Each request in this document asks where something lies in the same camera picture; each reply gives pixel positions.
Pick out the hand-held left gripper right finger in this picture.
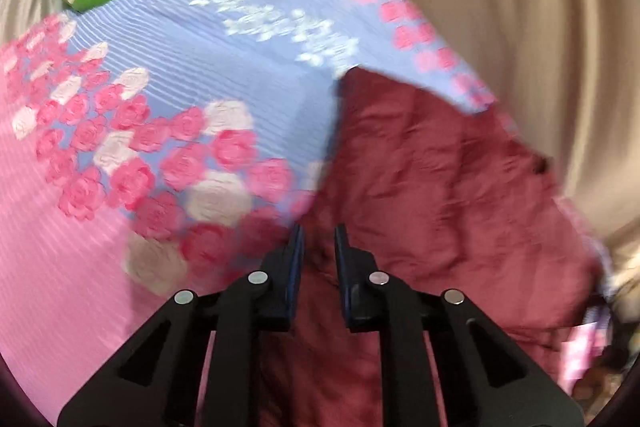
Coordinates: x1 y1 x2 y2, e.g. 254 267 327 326
334 225 585 427

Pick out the maroon puffer jacket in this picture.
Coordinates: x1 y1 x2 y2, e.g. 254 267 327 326
255 66 601 427

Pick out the pink floral bed sheet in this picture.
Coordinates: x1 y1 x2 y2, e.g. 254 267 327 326
0 0 608 425

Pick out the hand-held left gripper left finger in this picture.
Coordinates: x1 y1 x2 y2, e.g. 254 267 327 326
57 224 306 427

